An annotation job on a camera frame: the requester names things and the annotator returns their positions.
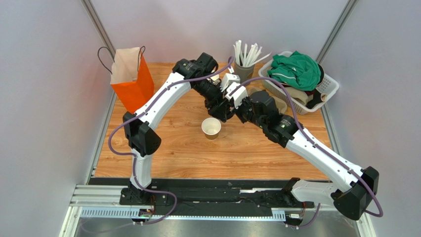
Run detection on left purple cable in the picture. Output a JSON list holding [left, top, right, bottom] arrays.
[[108, 56, 236, 228]]

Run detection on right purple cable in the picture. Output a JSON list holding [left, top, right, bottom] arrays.
[[230, 77, 384, 229]]

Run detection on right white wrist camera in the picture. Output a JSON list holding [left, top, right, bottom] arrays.
[[225, 82, 248, 109]]

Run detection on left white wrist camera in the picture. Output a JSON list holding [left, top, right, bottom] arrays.
[[220, 73, 240, 92]]

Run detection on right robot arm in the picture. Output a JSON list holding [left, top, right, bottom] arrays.
[[232, 90, 379, 220]]

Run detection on paper cup stack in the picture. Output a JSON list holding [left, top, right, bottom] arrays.
[[210, 75, 220, 83]]

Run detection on grey straw holder cup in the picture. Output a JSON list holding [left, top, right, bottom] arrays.
[[234, 62, 254, 83]]

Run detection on green cloth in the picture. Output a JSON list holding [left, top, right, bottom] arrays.
[[267, 51, 322, 91]]

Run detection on purple cable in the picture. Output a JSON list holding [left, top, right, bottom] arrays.
[[108, 56, 236, 228], [230, 77, 384, 229]]

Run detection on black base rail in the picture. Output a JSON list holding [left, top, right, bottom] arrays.
[[88, 177, 349, 218]]

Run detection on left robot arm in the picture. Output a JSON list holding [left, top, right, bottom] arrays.
[[123, 53, 234, 190]]

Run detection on white wrapped straws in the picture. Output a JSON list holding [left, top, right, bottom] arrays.
[[233, 40, 272, 68]]

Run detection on white plastic basket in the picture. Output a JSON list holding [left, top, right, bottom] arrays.
[[258, 51, 339, 115]]

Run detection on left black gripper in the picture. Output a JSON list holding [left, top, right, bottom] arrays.
[[192, 79, 229, 123]]

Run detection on orange paper bag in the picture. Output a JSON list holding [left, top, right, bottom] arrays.
[[97, 46, 155, 114]]

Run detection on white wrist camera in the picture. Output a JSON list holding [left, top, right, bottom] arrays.
[[225, 82, 248, 109], [220, 73, 240, 92]]

